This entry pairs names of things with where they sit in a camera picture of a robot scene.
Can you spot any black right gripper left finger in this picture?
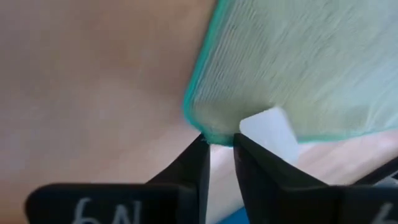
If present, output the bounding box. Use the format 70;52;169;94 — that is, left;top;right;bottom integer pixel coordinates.
146;133;211;224

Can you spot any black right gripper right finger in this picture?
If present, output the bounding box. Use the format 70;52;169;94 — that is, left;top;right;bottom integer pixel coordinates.
233;133;340;224

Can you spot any green microfiber towel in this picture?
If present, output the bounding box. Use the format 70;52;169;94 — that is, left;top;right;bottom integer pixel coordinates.
182;0;398;166

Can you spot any blue plastic bin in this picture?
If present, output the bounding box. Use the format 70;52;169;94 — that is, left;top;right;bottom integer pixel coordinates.
216;207;250;224

